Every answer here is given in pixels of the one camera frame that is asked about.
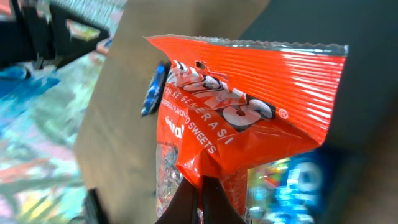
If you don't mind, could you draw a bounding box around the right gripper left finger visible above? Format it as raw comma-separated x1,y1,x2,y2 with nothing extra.
155,179,198,224

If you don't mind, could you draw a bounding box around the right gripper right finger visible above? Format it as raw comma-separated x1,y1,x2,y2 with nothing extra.
201,176,245,224

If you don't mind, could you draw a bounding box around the blue Oreo cookie pack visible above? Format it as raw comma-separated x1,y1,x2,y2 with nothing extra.
266,149,334,224

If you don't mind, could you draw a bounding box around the red Hacks candy bag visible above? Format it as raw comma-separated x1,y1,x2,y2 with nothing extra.
148,35,349,223

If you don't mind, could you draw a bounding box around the purple Dairy Milk bar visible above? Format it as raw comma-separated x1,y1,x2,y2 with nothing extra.
141,61,171,117

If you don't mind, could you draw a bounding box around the dark green box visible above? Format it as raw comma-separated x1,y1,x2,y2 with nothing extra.
242,0,397,223

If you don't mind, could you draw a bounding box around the Haribo worms gummy bag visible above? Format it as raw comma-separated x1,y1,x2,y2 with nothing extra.
246,158,290,223

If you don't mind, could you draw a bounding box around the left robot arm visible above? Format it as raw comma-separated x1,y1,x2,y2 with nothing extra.
1,0,109,69

